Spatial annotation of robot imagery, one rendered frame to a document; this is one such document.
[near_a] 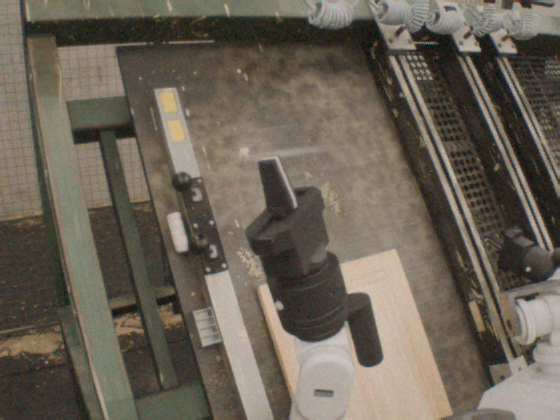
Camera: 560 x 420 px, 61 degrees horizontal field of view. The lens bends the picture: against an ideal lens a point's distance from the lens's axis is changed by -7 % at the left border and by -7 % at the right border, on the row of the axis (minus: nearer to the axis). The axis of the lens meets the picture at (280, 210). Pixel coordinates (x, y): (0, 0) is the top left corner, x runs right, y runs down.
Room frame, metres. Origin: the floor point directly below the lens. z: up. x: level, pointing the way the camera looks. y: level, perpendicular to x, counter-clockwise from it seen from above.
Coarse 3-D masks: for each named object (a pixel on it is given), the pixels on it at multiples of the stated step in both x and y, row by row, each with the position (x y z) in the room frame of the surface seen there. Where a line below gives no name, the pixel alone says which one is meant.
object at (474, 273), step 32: (416, 0) 1.38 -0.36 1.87; (384, 32) 1.43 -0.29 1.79; (384, 64) 1.44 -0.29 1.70; (416, 96) 1.38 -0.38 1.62; (416, 128) 1.32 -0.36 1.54; (416, 160) 1.31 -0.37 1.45; (448, 160) 1.29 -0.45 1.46; (448, 192) 1.22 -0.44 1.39; (448, 224) 1.20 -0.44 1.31; (480, 256) 1.14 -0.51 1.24; (480, 288) 1.08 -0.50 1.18; (512, 352) 1.01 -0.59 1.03
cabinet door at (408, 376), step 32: (384, 256) 1.08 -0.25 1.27; (352, 288) 1.00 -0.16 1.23; (384, 288) 1.03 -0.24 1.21; (384, 320) 0.98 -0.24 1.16; (416, 320) 1.01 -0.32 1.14; (288, 352) 0.86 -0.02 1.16; (352, 352) 0.91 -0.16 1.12; (384, 352) 0.93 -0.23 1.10; (416, 352) 0.96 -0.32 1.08; (288, 384) 0.82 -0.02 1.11; (352, 384) 0.86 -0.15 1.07; (384, 384) 0.89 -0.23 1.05; (416, 384) 0.91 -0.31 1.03; (352, 416) 0.82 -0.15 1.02; (384, 416) 0.84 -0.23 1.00; (416, 416) 0.86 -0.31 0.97
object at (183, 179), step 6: (174, 174) 0.87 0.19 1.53; (180, 174) 0.87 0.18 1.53; (186, 174) 0.87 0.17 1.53; (174, 180) 0.86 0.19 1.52; (180, 180) 0.86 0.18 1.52; (186, 180) 0.86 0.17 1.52; (174, 186) 0.86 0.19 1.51; (180, 186) 0.86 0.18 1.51; (186, 186) 0.86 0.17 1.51; (180, 192) 0.87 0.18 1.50; (192, 192) 0.93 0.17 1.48; (198, 192) 0.96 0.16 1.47; (192, 198) 0.95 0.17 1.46; (198, 198) 0.95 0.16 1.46
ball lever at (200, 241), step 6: (198, 234) 0.81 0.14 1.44; (192, 240) 0.80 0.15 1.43; (198, 240) 0.80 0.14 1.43; (204, 240) 0.80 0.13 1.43; (192, 246) 0.80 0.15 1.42; (198, 246) 0.79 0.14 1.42; (204, 246) 0.80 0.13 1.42; (210, 246) 0.81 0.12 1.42; (192, 252) 0.80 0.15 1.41; (198, 252) 0.79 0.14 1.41; (204, 252) 0.80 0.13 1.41; (210, 252) 0.87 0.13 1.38; (216, 252) 0.89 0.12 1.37; (210, 258) 0.89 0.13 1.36
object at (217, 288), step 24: (168, 144) 1.02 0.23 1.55; (192, 168) 1.01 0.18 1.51; (216, 288) 0.87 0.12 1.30; (216, 312) 0.84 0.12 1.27; (240, 312) 0.85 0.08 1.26; (240, 336) 0.82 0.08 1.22; (240, 360) 0.79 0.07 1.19; (240, 384) 0.76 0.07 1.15; (240, 408) 0.75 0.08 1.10; (264, 408) 0.75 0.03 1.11
